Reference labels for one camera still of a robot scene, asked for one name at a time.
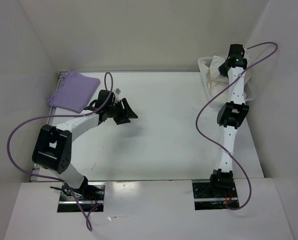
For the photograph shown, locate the purple t shirt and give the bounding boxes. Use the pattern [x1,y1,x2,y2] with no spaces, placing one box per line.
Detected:
[47,70,101,114]

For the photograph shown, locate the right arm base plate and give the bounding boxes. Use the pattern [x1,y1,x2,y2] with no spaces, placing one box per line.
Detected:
[192,180,240,211]

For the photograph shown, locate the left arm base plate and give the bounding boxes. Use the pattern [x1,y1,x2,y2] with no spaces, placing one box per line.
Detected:
[57,183,105,213]

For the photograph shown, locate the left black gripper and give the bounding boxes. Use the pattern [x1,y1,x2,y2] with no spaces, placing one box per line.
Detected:
[106,97,138,125]

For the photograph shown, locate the white t shirt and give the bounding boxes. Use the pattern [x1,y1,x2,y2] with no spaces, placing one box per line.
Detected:
[206,53,252,97]

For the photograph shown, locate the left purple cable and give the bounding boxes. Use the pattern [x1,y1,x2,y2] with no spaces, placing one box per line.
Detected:
[7,71,114,232]

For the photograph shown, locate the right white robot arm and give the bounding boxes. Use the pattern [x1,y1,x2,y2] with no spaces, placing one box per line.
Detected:
[208,56,249,197]

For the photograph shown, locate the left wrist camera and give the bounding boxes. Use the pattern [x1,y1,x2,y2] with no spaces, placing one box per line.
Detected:
[84,88,121,113]

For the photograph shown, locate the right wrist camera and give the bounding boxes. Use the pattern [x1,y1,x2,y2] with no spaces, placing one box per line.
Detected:
[228,43,245,59]

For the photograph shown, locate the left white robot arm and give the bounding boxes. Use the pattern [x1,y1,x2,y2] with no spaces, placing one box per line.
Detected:
[32,98,138,200]

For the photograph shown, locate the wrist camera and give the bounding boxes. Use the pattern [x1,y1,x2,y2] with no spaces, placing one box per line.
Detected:
[228,43,245,59]
[84,88,121,113]

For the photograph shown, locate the purple cable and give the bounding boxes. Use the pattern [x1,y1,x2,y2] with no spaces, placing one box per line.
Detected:
[195,41,279,211]
[7,71,114,232]

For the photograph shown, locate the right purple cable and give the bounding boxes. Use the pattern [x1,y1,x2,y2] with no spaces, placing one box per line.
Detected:
[195,41,279,211]

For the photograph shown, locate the white plastic laundry basket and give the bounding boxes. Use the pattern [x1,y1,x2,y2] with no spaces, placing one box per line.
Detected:
[198,56,255,102]

